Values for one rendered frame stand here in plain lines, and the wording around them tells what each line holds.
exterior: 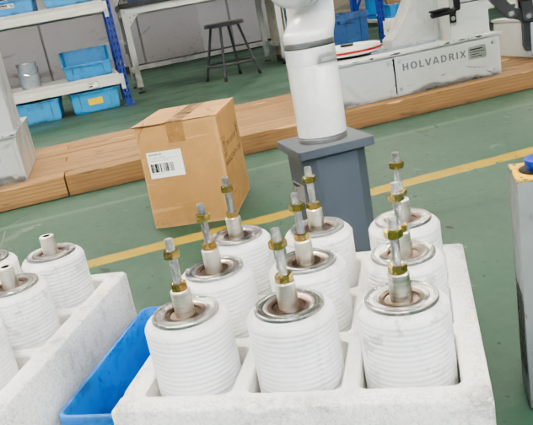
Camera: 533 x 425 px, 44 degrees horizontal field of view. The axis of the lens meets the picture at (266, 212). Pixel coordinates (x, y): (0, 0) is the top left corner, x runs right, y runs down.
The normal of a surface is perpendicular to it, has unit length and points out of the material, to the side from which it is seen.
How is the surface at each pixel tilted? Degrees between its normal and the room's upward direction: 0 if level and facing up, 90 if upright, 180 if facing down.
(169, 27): 90
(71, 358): 90
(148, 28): 90
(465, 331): 0
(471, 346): 0
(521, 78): 90
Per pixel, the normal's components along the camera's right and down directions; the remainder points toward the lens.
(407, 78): 0.26, 0.25
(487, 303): -0.18, -0.94
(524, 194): -0.20, 0.33
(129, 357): 0.96, -0.14
